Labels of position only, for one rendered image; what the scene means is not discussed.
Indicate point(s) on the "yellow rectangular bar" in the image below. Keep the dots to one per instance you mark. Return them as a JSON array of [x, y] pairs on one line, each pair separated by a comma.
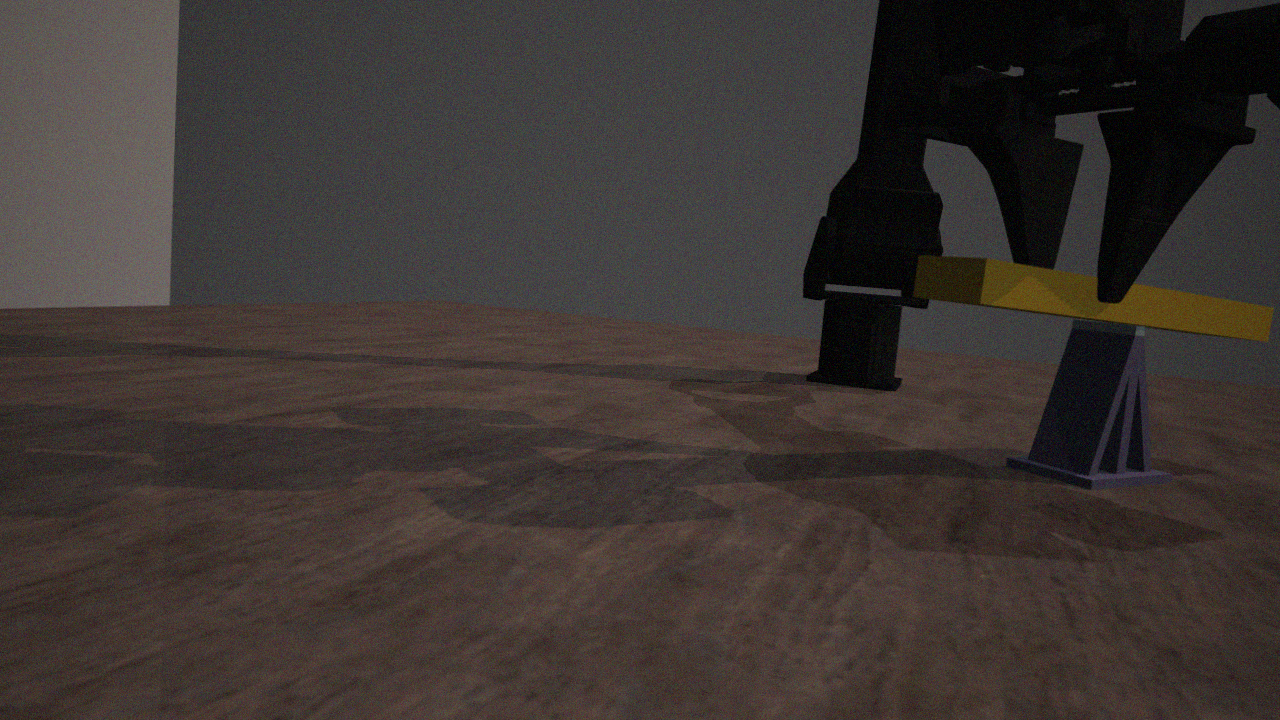
[[1014, 286]]

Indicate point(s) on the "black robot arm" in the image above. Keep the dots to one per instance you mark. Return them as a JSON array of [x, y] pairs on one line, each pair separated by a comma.
[[883, 213]]

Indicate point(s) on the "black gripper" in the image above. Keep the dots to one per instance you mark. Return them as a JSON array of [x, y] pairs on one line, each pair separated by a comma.
[[1190, 107]]

